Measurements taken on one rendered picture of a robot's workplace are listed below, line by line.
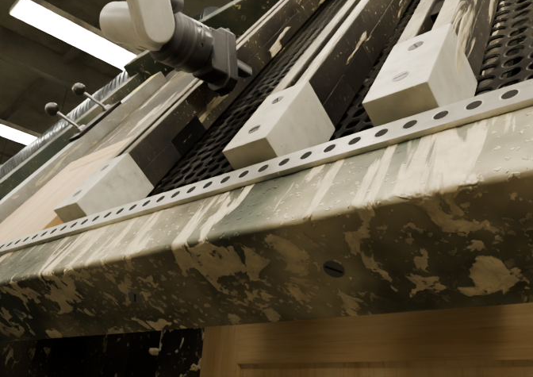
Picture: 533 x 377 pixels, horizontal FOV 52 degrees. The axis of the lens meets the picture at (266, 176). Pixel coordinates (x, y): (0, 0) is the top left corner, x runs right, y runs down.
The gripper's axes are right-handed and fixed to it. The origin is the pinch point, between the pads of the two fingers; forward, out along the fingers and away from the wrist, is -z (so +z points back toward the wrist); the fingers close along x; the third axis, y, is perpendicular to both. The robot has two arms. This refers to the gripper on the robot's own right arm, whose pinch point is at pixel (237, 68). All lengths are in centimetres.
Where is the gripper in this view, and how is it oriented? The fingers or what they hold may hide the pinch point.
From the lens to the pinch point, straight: 105.3
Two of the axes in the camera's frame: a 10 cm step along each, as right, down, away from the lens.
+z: -6.4, -1.6, -7.5
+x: -0.7, -9.6, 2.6
